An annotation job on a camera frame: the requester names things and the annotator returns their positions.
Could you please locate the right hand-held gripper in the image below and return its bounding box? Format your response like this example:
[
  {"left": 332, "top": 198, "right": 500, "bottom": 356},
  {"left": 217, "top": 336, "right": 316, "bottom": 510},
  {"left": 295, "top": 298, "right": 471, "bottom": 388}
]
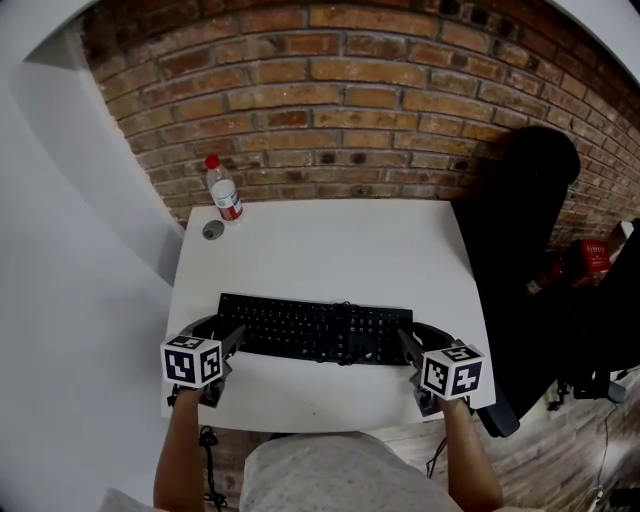
[{"left": 396, "top": 322, "right": 486, "bottom": 418}]

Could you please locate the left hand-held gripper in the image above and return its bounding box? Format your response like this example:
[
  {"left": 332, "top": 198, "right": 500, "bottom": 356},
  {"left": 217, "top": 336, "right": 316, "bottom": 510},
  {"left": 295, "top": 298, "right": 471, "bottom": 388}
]
[{"left": 160, "top": 313, "right": 248, "bottom": 410}]

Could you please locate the black keyboard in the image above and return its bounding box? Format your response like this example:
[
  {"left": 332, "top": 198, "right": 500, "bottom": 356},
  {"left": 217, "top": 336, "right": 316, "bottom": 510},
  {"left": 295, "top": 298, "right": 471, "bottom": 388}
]
[{"left": 215, "top": 292, "right": 415, "bottom": 367}]

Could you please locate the person's left forearm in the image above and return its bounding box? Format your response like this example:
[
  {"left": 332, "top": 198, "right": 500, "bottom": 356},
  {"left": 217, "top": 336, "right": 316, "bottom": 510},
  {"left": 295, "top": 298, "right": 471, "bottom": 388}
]
[{"left": 152, "top": 387, "right": 207, "bottom": 512}]

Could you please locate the person's right forearm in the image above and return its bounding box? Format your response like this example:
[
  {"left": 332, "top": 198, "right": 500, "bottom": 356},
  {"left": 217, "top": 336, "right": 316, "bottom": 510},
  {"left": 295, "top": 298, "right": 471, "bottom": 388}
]
[{"left": 439, "top": 397, "right": 505, "bottom": 512}]

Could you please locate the clear red-capped water bottle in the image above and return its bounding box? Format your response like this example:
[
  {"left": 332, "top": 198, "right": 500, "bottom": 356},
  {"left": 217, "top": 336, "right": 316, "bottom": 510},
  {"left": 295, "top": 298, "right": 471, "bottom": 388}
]
[{"left": 204, "top": 153, "right": 245, "bottom": 226}]

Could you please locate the black office chair with headrest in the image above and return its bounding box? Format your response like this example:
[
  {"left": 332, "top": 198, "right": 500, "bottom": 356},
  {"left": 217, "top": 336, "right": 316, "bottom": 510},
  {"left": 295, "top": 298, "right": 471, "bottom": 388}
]
[{"left": 452, "top": 125, "right": 582, "bottom": 439}]

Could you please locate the person's grey shirt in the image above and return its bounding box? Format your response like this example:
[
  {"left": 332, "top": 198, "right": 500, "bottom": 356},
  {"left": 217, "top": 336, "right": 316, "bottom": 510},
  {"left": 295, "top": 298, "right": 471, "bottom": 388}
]
[{"left": 97, "top": 432, "right": 461, "bottom": 512}]

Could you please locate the black chair with dark jacket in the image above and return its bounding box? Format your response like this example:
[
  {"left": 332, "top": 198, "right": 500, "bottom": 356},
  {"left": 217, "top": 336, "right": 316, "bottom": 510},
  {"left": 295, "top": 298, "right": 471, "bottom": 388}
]
[{"left": 559, "top": 219, "right": 640, "bottom": 401}]

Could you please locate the red box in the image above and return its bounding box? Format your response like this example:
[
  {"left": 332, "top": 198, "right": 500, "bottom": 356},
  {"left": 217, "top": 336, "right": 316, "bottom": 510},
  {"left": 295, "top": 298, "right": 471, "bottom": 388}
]
[{"left": 572, "top": 238, "right": 614, "bottom": 289}]

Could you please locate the black tangled cable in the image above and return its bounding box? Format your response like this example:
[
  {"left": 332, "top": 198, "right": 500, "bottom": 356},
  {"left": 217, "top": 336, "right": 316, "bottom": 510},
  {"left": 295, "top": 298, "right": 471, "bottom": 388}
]
[{"left": 198, "top": 424, "right": 227, "bottom": 512}]

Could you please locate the thin black cable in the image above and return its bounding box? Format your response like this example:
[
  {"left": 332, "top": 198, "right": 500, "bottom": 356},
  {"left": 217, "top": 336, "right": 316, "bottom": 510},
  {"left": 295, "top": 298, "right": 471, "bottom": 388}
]
[{"left": 425, "top": 437, "right": 449, "bottom": 479}]

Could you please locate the thin white cable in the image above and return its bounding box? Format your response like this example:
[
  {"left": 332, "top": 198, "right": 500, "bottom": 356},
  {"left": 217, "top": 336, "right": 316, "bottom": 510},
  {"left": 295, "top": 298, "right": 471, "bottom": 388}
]
[{"left": 592, "top": 404, "right": 612, "bottom": 506}]

